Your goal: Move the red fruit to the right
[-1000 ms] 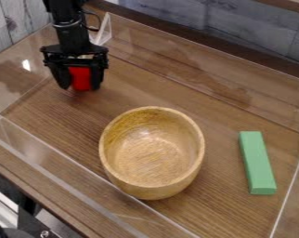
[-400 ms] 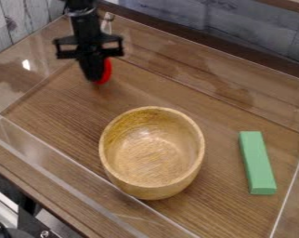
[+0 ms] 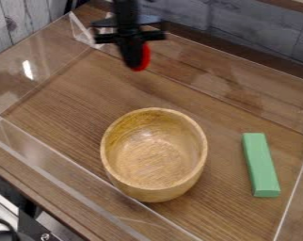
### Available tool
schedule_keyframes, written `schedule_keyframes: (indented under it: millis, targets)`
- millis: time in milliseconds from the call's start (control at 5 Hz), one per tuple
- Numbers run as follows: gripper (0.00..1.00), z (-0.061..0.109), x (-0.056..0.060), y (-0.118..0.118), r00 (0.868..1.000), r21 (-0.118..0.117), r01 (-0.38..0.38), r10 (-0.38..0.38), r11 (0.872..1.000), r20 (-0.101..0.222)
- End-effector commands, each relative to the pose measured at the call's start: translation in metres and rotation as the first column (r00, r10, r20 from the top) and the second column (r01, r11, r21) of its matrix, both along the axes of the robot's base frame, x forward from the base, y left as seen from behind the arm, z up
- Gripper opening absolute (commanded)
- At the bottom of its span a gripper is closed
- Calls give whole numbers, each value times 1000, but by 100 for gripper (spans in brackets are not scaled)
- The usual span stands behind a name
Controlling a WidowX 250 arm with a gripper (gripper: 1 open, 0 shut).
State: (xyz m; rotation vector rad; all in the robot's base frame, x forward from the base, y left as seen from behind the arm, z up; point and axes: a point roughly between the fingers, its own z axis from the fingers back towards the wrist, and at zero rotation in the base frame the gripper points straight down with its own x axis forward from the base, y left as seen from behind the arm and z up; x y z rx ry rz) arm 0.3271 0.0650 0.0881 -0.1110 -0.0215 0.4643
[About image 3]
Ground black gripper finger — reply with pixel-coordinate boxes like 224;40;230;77
120;40;142;70

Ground wooden bowl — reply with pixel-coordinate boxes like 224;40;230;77
100;107;208;202

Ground clear acrylic corner bracket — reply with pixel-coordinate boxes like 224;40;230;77
69;12;114;50

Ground clear acrylic enclosure walls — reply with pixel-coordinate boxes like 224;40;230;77
0;7;303;241

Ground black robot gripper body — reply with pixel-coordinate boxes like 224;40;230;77
90;0;168;48

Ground black cable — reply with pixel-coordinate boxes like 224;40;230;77
0;217;20;241

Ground black metal table bracket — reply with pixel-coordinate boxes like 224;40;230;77
17;210;61;241

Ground green rectangular block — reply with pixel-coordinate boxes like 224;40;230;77
242;133;281;198

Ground red plush strawberry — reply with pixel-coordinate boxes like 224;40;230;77
132;43;150;72

